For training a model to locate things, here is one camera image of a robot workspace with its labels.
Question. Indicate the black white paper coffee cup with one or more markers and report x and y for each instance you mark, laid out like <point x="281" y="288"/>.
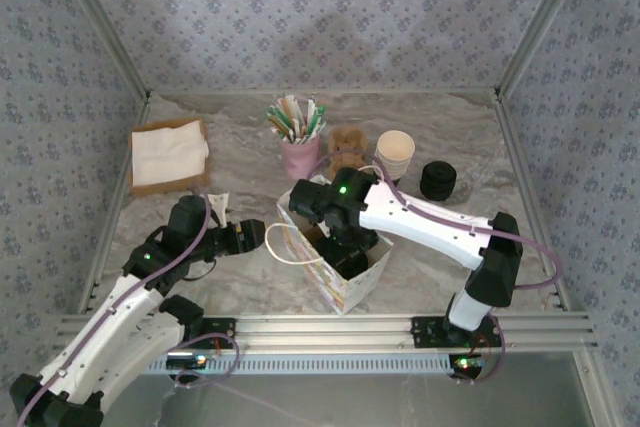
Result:
<point x="347" y="274"/>

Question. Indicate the white cartoon print paper bag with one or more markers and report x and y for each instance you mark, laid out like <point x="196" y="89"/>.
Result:
<point x="367" y="282"/>

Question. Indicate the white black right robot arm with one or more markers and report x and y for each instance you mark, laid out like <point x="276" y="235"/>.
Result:
<point x="425" y="227"/>

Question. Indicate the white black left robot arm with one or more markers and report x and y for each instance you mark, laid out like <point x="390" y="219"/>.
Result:
<point x="115" y="317"/>

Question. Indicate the paper coffee cup stack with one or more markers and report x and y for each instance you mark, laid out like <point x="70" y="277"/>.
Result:
<point x="395" y="147"/>

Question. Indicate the brown cardboard napkin tray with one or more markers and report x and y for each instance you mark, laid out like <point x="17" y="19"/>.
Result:
<point x="170" y="189"/>

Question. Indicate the brown pulp cup carrier stack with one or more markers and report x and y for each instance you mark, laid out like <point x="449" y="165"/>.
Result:
<point x="350" y="161"/>

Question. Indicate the pink straw holder cup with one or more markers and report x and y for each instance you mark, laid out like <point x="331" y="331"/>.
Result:
<point x="300" y="162"/>

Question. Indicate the white paper napkin stack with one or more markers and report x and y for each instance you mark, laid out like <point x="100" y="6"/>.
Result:
<point x="165" y="154"/>

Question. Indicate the black cup lid stack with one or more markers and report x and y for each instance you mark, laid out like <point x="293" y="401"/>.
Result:
<point x="438" y="182"/>

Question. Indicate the wooden stirrer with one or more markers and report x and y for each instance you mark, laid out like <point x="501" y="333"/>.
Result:
<point x="289" y="109"/>

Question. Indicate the small circuit board with LED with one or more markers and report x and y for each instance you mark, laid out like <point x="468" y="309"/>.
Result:
<point x="185" y="361"/>
<point x="467" y="363"/>

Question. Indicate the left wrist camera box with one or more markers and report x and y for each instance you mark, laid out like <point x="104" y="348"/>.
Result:
<point x="219" y="201"/>

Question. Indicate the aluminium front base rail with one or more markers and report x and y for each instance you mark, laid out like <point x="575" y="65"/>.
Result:
<point x="325" y="332"/>

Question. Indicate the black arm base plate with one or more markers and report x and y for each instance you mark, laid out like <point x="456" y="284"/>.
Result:
<point x="425" y="334"/>
<point x="227" y="325"/>

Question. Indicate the aluminium table back rail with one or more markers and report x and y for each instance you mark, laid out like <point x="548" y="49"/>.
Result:
<point x="450" y="92"/>

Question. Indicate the aluminium frame post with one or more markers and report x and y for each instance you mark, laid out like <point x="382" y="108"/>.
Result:
<point x="106" y="22"/>
<point x="540" y="22"/>

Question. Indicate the aluminium frame leg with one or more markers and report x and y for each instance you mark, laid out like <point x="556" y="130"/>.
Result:
<point x="595" y="392"/>

